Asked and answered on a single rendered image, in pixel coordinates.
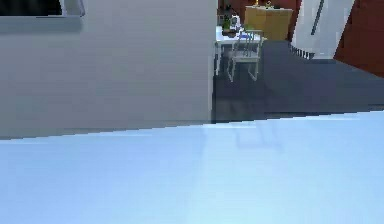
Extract green houseplant in dark pot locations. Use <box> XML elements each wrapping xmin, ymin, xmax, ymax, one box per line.
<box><xmin>221</xmin><ymin>15</ymin><xmax>238</xmax><ymax>38</ymax></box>

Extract white chair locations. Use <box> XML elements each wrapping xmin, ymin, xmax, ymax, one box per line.
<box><xmin>226</xmin><ymin>29</ymin><xmax>264</xmax><ymax>83</ymax></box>

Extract white table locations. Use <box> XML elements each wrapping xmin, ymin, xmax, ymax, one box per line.
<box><xmin>214</xmin><ymin>25</ymin><xmax>265</xmax><ymax>77</ymax></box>

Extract yellow wooden cabinet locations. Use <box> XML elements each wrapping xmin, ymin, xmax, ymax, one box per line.
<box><xmin>243</xmin><ymin>5</ymin><xmax>294</xmax><ymax>42</ymax></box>

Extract white fridge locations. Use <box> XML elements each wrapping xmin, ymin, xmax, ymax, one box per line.
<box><xmin>290</xmin><ymin>0</ymin><xmax>356</xmax><ymax>60</ymax></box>

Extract dark grey fridge handle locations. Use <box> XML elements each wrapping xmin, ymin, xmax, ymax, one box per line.
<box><xmin>310</xmin><ymin>0</ymin><xmax>326</xmax><ymax>36</ymax></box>

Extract dark window with grey frame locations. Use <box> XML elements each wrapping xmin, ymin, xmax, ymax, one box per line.
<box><xmin>0</xmin><ymin>0</ymin><xmax>86</xmax><ymax>34</ymax></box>

